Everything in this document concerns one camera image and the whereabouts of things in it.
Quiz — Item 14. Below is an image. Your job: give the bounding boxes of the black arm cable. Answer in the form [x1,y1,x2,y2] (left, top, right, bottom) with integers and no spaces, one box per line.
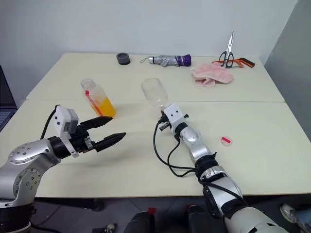
[153,120,198,178]
[39,105,60,140]

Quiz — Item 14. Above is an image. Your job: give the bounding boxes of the grey white shoe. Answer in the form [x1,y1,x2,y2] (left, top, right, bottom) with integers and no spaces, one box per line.
[279,203,311,232]

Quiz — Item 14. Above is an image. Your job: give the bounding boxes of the black handled steel scissors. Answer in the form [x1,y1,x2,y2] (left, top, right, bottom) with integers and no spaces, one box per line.
[218,31,235,68]

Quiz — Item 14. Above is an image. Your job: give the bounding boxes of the orange black hand saw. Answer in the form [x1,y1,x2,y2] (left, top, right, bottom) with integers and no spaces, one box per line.
[211,57,256,69]

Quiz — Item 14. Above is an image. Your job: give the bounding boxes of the clear wine glass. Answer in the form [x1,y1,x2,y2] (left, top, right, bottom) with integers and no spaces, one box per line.
[141,77,169,113]

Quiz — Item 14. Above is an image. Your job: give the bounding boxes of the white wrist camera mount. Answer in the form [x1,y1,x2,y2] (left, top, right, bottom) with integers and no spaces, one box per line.
[163,103,187,133]
[53,105,80,158]

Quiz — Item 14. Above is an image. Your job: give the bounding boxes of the dark laptop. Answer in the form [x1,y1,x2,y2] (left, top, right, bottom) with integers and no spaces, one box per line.
[0,65,18,132]

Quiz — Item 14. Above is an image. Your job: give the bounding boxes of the pink fluffy cloth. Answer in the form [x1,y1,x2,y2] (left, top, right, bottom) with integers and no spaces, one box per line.
[190,63,235,88]

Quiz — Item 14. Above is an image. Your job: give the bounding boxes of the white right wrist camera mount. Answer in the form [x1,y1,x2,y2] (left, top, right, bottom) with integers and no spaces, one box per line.
[163,103,187,133]

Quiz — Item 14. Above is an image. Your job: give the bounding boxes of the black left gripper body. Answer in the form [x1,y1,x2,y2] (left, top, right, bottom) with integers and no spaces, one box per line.
[69,124,96,154]

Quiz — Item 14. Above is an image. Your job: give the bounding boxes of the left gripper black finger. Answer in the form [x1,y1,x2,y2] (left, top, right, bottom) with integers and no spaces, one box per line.
[93,132,127,153]
[79,116,114,131]

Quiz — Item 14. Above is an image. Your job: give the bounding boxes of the orange juice plastic bottle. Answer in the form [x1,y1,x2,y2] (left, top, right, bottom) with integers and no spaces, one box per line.
[80,78,117,118]

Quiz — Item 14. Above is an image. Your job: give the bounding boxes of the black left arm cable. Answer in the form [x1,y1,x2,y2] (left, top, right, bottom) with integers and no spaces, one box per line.
[39,105,60,140]

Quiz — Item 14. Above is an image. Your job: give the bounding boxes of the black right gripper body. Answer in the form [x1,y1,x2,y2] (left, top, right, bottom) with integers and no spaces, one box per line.
[158,116,173,132]

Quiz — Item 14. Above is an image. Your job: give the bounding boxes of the dark rounded shape red top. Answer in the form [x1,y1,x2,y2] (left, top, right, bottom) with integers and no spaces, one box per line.
[125,207,156,233]

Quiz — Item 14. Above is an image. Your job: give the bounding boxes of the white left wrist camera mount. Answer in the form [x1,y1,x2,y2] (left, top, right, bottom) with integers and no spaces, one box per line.
[53,105,80,158]

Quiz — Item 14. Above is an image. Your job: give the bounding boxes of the clear cap with pink strip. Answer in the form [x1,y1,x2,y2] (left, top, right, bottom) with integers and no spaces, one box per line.
[220,135,233,147]

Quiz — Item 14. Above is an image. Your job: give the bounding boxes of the silver purple folded umbrella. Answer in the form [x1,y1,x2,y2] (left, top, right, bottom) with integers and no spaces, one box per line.
[139,54,192,67]

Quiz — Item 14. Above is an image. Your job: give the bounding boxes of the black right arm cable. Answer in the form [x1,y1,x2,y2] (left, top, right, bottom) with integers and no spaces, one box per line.
[153,120,198,178]

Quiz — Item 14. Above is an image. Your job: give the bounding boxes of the small black floor device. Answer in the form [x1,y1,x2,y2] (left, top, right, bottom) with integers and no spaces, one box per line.
[92,222,118,233]

